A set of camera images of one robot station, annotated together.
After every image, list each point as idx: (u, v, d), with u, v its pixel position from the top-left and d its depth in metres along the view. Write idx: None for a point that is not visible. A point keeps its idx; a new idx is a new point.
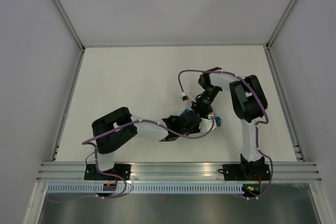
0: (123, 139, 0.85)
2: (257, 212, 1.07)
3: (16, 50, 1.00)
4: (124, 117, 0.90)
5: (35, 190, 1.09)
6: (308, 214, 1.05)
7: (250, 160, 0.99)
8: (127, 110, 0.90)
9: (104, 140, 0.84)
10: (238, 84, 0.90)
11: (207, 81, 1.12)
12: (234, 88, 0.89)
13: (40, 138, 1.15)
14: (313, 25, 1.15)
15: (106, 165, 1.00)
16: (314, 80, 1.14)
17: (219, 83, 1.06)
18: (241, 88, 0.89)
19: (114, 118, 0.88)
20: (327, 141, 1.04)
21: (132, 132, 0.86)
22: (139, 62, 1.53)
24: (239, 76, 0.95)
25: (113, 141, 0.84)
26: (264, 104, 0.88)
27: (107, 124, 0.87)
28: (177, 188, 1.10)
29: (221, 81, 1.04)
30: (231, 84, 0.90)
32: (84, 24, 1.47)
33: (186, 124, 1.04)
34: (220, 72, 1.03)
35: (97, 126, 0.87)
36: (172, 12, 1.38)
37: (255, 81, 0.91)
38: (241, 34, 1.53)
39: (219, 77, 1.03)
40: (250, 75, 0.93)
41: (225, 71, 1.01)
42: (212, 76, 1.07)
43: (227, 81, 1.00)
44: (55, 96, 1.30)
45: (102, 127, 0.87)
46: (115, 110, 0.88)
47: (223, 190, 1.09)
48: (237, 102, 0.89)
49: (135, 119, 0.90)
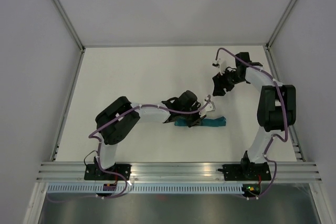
0: (127, 127, 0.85)
2: (257, 211, 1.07)
3: (16, 50, 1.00)
4: (124, 106, 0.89)
5: (35, 190, 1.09)
6: (308, 215, 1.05)
7: (253, 160, 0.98)
8: (126, 99, 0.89)
9: (109, 131, 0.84)
10: (271, 89, 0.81)
11: (242, 73, 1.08)
12: (264, 94, 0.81)
13: (40, 138, 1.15)
14: (314, 25, 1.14)
15: (109, 162, 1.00)
16: (314, 80, 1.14)
17: (253, 81, 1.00)
18: (271, 96, 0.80)
19: (114, 108, 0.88)
20: (327, 141, 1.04)
21: (134, 117, 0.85)
22: (139, 62, 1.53)
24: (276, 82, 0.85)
25: (117, 130, 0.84)
26: (292, 120, 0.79)
27: (109, 115, 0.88)
28: (177, 189, 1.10)
29: (255, 78, 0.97)
30: (263, 87, 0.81)
32: (84, 24, 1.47)
33: (186, 101, 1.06)
34: (258, 70, 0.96)
35: (101, 120, 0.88)
36: (172, 12, 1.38)
37: (291, 93, 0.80)
38: (241, 34, 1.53)
39: (254, 74, 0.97)
40: (289, 85, 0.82)
41: (263, 70, 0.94)
42: (249, 71, 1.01)
43: (261, 80, 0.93)
44: (55, 96, 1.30)
45: (105, 119, 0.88)
46: (114, 101, 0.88)
47: (223, 190, 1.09)
48: (262, 107, 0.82)
49: (135, 106, 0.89)
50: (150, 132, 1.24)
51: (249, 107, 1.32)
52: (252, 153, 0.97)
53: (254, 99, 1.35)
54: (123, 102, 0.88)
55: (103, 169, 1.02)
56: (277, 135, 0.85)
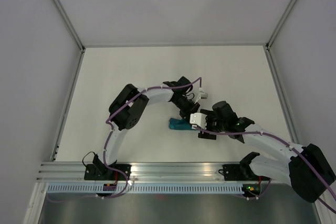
0: (139, 109, 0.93)
2: (256, 212, 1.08)
3: (16, 49, 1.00)
4: (132, 93, 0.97)
5: (35, 190, 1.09)
6: (308, 214, 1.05)
7: (256, 172, 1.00)
8: (132, 86, 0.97)
9: (125, 116, 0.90)
10: (298, 162, 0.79)
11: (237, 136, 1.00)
12: (294, 169, 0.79)
13: (40, 138, 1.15)
14: (314, 24, 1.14)
15: (112, 157, 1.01)
16: (314, 81, 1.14)
17: (255, 145, 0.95)
18: (303, 167, 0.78)
19: (124, 95, 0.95)
20: (327, 141, 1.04)
21: (144, 100, 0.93)
22: (140, 62, 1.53)
24: (295, 148, 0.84)
25: (133, 114, 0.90)
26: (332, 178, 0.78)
27: (121, 103, 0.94)
28: (177, 189, 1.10)
29: (260, 144, 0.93)
30: (290, 165, 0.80)
32: (85, 24, 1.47)
33: (186, 82, 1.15)
34: (259, 133, 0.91)
35: (114, 109, 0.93)
36: (172, 12, 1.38)
37: (317, 152, 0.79)
38: (241, 34, 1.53)
39: (258, 139, 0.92)
40: (310, 146, 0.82)
41: (266, 133, 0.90)
42: (247, 136, 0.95)
43: (270, 145, 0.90)
44: (55, 96, 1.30)
45: (117, 107, 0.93)
46: (123, 89, 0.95)
47: (223, 190, 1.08)
48: (300, 184, 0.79)
49: (142, 90, 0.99)
50: (150, 133, 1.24)
51: (248, 107, 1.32)
52: (256, 167, 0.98)
53: (255, 99, 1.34)
54: (130, 88, 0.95)
55: (106, 165, 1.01)
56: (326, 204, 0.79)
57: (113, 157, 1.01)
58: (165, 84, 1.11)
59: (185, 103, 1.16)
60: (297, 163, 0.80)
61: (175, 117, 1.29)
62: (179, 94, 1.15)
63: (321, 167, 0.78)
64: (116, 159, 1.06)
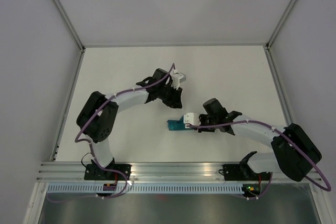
0: (109, 118, 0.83)
2: (258, 211, 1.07)
3: (16, 49, 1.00)
4: (100, 101, 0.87)
5: (35, 190, 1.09)
6: (308, 214, 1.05)
7: (256, 170, 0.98)
8: (98, 93, 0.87)
9: (95, 127, 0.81)
10: (283, 142, 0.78)
11: (228, 128, 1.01)
12: (278, 149, 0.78)
13: (40, 138, 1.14)
14: (314, 24, 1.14)
15: (105, 159, 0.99)
16: (314, 81, 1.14)
17: (246, 133, 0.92)
18: (286, 147, 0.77)
19: (90, 105, 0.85)
20: (327, 142, 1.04)
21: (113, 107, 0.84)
22: (139, 62, 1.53)
24: (277, 128, 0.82)
25: (102, 124, 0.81)
26: (318, 156, 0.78)
27: (88, 114, 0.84)
28: (177, 189, 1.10)
29: (248, 130, 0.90)
30: (274, 144, 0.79)
32: (85, 25, 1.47)
33: (160, 75, 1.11)
34: (245, 122, 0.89)
35: (82, 121, 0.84)
36: (172, 11, 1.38)
37: (300, 131, 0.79)
38: (241, 34, 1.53)
39: (244, 127, 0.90)
40: (292, 125, 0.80)
41: (252, 121, 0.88)
42: (234, 126, 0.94)
43: (257, 131, 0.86)
44: (55, 96, 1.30)
45: (86, 119, 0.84)
46: (88, 98, 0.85)
47: (223, 190, 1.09)
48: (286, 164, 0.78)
49: (109, 96, 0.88)
50: (149, 133, 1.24)
51: (248, 107, 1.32)
52: (254, 164, 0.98)
53: (255, 99, 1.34)
54: (97, 97, 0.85)
55: (103, 167, 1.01)
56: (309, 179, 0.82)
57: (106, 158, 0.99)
58: (138, 85, 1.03)
59: (167, 94, 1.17)
60: (281, 142, 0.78)
61: (173, 117, 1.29)
62: (158, 89, 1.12)
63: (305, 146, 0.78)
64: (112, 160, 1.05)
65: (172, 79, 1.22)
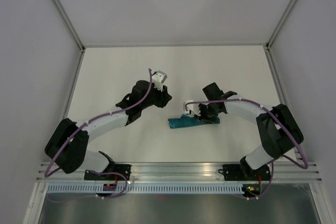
0: (80, 147, 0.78)
2: (258, 211, 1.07)
3: (16, 49, 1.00)
4: (70, 128, 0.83)
5: (35, 190, 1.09)
6: (308, 214, 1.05)
7: (254, 167, 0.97)
8: (70, 120, 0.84)
9: (63, 159, 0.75)
10: (267, 117, 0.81)
11: (221, 106, 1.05)
12: (262, 123, 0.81)
13: (40, 138, 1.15)
14: (314, 24, 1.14)
15: (100, 164, 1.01)
16: (314, 81, 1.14)
17: (238, 112, 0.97)
18: (270, 122, 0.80)
19: (59, 134, 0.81)
20: (327, 141, 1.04)
21: (83, 136, 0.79)
22: (139, 62, 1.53)
24: (265, 107, 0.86)
25: (72, 154, 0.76)
26: (300, 138, 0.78)
27: (58, 142, 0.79)
28: (177, 189, 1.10)
29: (240, 109, 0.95)
30: (258, 118, 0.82)
32: (85, 25, 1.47)
33: (140, 95, 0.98)
34: (238, 100, 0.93)
35: (50, 151, 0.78)
36: (172, 11, 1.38)
37: (285, 112, 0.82)
38: (241, 33, 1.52)
39: (237, 105, 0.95)
40: (278, 105, 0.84)
41: (244, 99, 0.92)
42: (228, 105, 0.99)
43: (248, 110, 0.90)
44: (55, 96, 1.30)
45: (54, 149, 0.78)
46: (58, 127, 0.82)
47: (223, 190, 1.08)
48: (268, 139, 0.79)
49: (82, 124, 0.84)
50: (150, 133, 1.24)
51: None
52: (252, 161, 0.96)
53: (255, 99, 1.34)
54: (66, 124, 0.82)
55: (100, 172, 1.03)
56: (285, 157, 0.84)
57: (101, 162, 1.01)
58: (116, 107, 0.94)
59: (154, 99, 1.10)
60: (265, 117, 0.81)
61: (173, 117, 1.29)
62: (141, 107, 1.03)
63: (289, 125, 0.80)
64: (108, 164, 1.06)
65: (153, 81, 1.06)
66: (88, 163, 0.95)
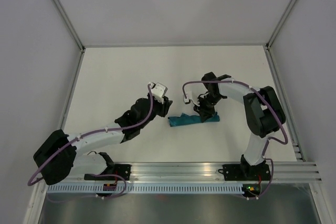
0: (66, 163, 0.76)
2: (258, 212, 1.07)
3: (16, 49, 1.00)
4: (62, 141, 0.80)
5: (35, 190, 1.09)
6: (308, 214, 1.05)
7: (252, 163, 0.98)
8: (62, 132, 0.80)
9: (48, 170, 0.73)
10: (254, 96, 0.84)
11: (215, 89, 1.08)
12: (248, 100, 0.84)
13: (40, 138, 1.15)
14: (314, 24, 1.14)
15: (97, 168, 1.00)
16: (313, 81, 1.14)
17: (229, 94, 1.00)
18: (256, 101, 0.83)
19: (49, 144, 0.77)
20: (327, 141, 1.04)
21: (71, 153, 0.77)
22: (139, 62, 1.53)
24: (253, 87, 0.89)
25: (57, 168, 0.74)
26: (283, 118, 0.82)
27: (46, 153, 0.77)
28: (177, 189, 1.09)
29: (231, 91, 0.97)
30: (245, 96, 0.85)
32: (85, 25, 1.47)
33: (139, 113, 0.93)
34: (230, 82, 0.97)
35: (38, 160, 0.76)
36: (172, 11, 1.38)
37: (271, 93, 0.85)
38: (241, 33, 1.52)
39: (228, 86, 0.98)
40: (265, 87, 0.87)
41: (235, 81, 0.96)
42: (221, 86, 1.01)
43: (238, 90, 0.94)
44: (55, 96, 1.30)
45: (42, 158, 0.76)
46: (49, 136, 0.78)
47: (223, 190, 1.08)
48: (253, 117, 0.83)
49: (73, 138, 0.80)
50: (150, 133, 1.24)
51: None
52: (252, 156, 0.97)
53: None
54: (58, 137, 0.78)
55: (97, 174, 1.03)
56: (271, 137, 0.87)
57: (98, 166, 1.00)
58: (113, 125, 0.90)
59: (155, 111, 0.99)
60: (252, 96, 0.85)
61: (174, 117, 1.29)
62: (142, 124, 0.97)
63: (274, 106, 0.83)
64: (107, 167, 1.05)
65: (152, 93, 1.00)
66: (82, 170, 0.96)
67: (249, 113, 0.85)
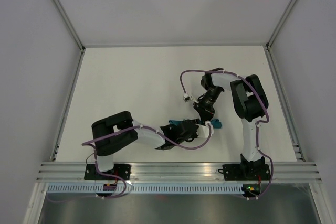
0: (122, 144, 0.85)
2: (258, 212, 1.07)
3: (16, 50, 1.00)
4: (125, 121, 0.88)
5: (35, 190, 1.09)
6: (309, 214, 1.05)
7: (250, 160, 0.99)
8: (129, 115, 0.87)
9: (104, 142, 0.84)
10: (239, 83, 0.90)
11: (209, 81, 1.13)
12: (234, 87, 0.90)
13: (40, 137, 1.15)
14: (314, 23, 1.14)
15: (105, 166, 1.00)
16: (314, 81, 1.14)
17: (221, 84, 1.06)
18: (242, 87, 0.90)
19: (115, 121, 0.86)
20: (327, 141, 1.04)
21: (133, 137, 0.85)
22: (139, 62, 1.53)
24: (241, 75, 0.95)
25: (113, 144, 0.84)
26: (266, 104, 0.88)
27: (108, 127, 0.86)
28: (177, 188, 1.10)
29: (223, 81, 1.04)
30: (232, 84, 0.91)
32: (84, 25, 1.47)
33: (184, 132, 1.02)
34: (221, 72, 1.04)
35: (97, 128, 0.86)
36: (172, 11, 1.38)
37: (256, 81, 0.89)
38: (241, 33, 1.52)
39: (219, 77, 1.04)
40: (251, 75, 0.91)
41: (226, 71, 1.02)
42: (214, 77, 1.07)
43: (228, 80, 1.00)
44: (55, 95, 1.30)
45: (102, 128, 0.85)
46: (118, 115, 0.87)
47: (223, 190, 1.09)
48: (237, 102, 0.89)
49: (136, 125, 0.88)
50: None
51: None
52: (249, 154, 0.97)
53: None
54: (125, 118, 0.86)
55: (100, 171, 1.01)
56: (260, 121, 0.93)
57: (109, 162, 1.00)
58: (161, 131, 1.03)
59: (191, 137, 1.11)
60: (238, 83, 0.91)
61: (173, 117, 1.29)
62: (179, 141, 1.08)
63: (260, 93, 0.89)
64: (113, 168, 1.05)
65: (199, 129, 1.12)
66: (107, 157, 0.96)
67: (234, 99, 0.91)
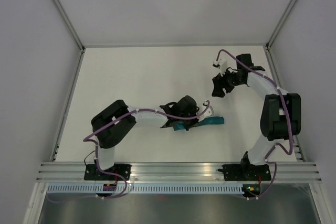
0: (122, 129, 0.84)
2: (258, 211, 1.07)
3: (16, 50, 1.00)
4: (121, 109, 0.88)
5: (35, 190, 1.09)
6: (308, 214, 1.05)
7: (252, 162, 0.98)
8: (123, 103, 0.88)
9: (105, 134, 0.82)
10: (276, 99, 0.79)
11: (243, 77, 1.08)
12: (269, 102, 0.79)
13: (40, 137, 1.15)
14: (314, 23, 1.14)
15: (106, 164, 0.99)
16: (314, 81, 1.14)
17: (255, 85, 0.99)
18: (276, 106, 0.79)
19: (110, 111, 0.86)
20: (327, 141, 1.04)
21: (131, 121, 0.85)
22: (139, 62, 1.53)
24: (281, 90, 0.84)
25: (114, 133, 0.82)
26: (296, 129, 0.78)
27: (106, 118, 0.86)
28: (177, 189, 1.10)
29: (259, 85, 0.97)
30: (268, 97, 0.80)
32: (84, 24, 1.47)
33: (184, 106, 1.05)
34: (261, 76, 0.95)
35: (96, 123, 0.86)
36: (172, 11, 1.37)
37: (296, 102, 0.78)
38: (241, 33, 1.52)
39: (258, 80, 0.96)
40: (293, 93, 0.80)
41: (266, 77, 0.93)
42: (251, 76, 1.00)
43: (264, 87, 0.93)
44: (55, 95, 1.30)
45: (101, 122, 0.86)
46: (111, 104, 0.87)
47: (223, 190, 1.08)
48: (266, 117, 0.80)
49: (132, 109, 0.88)
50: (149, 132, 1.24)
51: (248, 107, 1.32)
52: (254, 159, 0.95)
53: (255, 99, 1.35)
54: (119, 105, 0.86)
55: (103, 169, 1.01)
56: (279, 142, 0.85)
57: (110, 160, 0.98)
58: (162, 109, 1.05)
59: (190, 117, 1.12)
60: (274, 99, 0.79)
61: None
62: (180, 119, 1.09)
63: (295, 116, 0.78)
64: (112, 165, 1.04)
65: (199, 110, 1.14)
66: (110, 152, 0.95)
67: (264, 113, 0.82)
